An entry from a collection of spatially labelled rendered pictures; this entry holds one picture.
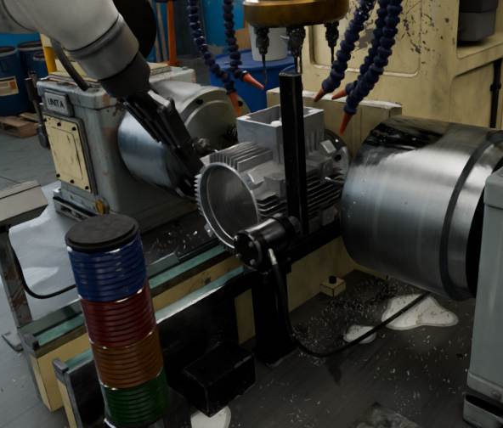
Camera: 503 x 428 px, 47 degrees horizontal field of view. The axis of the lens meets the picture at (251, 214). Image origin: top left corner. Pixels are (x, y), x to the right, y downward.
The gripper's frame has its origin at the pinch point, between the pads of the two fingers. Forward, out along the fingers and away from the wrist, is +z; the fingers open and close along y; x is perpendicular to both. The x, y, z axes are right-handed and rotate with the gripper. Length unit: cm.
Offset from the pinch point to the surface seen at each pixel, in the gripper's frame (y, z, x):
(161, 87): 26.8, 2.8, -16.4
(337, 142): -10.6, 16.5, -22.0
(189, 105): 15.0, 3.4, -13.6
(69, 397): -12.0, 2.6, 40.1
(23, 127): 446, 160, -78
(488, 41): -21, 23, -60
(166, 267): 0.1, 12.1, 15.3
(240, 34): 428, 253, -324
